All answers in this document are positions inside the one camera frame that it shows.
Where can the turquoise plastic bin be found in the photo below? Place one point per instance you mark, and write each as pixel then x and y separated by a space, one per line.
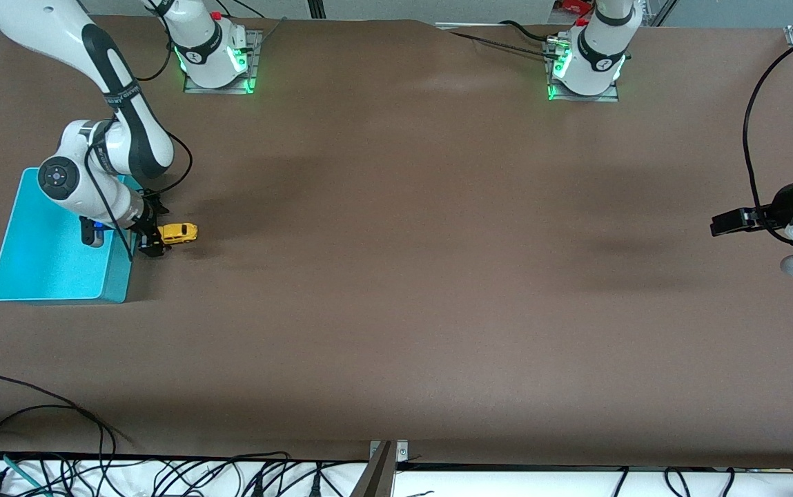
pixel 51 269

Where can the slanted aluminium post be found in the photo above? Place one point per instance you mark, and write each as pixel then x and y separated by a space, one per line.
pixel 375 480

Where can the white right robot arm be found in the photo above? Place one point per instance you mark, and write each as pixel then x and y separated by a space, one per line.
pixel 72 179

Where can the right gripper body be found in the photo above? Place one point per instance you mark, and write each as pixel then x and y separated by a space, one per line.
pixel 147 225

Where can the yellow beetle toy car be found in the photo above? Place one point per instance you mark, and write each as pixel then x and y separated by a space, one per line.
pixel 179 232

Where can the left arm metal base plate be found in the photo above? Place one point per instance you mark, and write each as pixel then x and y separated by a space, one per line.
pixel 582 98

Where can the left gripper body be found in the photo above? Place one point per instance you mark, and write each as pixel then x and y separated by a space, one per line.
pixel 777 210

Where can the red box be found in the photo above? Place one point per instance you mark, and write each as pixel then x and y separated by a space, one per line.
pixel 572 5

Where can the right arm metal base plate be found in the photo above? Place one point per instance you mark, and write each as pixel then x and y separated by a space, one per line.
pixel 217 90

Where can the metal bracket plate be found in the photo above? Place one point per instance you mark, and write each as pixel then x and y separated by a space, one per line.
pixel 403 452

